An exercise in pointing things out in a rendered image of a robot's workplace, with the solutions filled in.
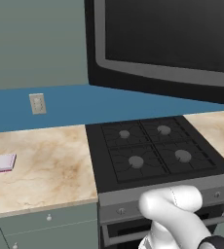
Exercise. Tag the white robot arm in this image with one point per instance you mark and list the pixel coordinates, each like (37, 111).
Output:
(175, 214)

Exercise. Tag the black microwave oven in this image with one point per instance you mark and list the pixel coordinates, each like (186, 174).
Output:
(94, 76)

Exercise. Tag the black oven door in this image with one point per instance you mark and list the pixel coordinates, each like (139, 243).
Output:
(127, 231)

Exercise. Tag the grey framed microwave door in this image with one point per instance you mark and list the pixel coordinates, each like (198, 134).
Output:
(169, 32)

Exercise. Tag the grey-green cupboard door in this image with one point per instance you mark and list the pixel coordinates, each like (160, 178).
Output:
(58, 238)

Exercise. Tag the black gas hob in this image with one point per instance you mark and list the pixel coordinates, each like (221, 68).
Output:
(156, 149)

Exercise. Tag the grey oven control panel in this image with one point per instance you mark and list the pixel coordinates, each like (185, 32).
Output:
(117, 201)

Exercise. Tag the grey oven knob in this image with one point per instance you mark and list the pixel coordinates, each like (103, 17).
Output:
(120, 211)
(217, 194)

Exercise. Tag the white drawer knob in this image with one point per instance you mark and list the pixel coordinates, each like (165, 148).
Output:
(49, 217)

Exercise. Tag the grey-green drawer front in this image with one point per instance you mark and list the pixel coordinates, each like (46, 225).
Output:
(26, 220)

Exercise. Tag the white cupboard knob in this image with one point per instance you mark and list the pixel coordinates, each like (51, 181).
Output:
(15, 245)

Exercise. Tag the beige wall socket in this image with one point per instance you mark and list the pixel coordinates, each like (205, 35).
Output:
(37, 103)

